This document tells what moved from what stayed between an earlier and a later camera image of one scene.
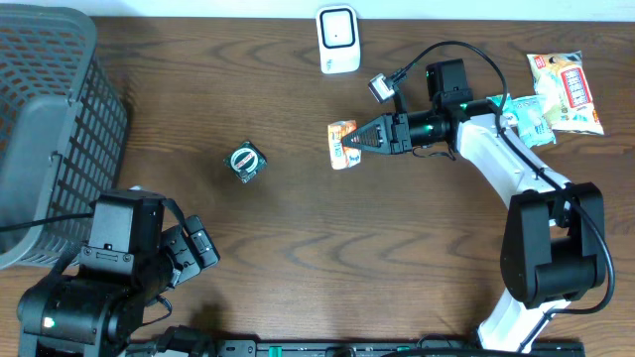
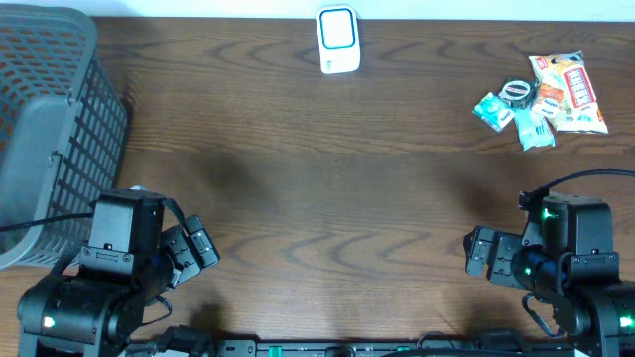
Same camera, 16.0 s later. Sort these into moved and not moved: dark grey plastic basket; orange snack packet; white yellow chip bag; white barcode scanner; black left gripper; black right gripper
Moved: black right gripper; orange snack packet
Not moved: dark grey plastic basket; white yellow chip bag; white barcode scanner; black left gripper
